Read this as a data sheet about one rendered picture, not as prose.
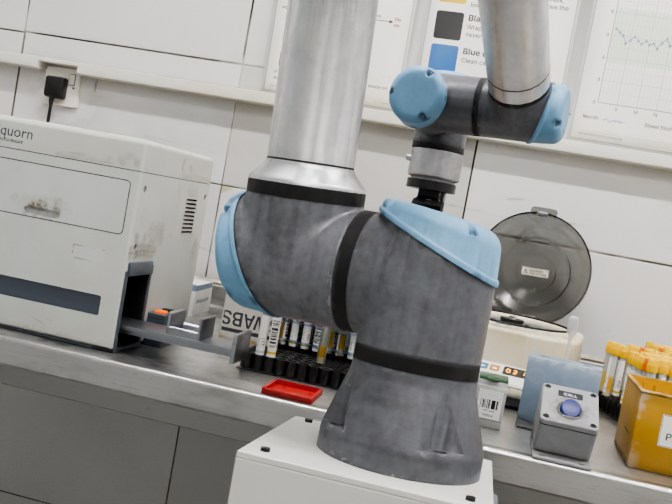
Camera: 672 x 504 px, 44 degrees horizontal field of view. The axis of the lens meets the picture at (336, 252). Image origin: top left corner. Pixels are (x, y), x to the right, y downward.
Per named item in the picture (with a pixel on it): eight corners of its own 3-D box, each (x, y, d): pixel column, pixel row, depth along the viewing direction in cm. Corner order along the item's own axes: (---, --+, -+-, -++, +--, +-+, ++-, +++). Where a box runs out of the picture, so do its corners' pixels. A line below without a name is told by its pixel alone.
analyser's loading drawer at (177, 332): (95, 333, 116) (101, 297, 116) (116, 328, 122) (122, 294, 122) (232, 364, 112) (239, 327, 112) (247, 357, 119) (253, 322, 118)
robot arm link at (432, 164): (461, 153, 114) (403, 144, 116) (455, 186, 114) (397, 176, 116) (465, 158, 121) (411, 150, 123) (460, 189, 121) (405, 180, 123)
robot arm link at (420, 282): (467, 370, 68) (498, 209, 68) (319, 336, 73) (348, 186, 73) (494, 365, 79) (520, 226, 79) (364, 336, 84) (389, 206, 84)
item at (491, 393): (469, 424, 111) (479, 375, 111) (471, 416, 116) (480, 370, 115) (499, 431, 110) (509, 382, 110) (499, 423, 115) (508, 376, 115)
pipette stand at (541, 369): (514, 426, 115) (528, 356, 114) (518, 416, 121) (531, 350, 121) (588, 444, 112) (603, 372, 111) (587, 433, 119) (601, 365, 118)
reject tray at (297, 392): (260, 393, 107) (261, 387, 107) (274, 384, 114) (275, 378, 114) (310, 404, 106) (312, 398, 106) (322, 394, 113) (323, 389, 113)
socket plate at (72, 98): (39, 103, 184) (45, 63, 184) (42, 103, 186) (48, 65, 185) (75, 109, 183) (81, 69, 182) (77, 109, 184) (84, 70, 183)
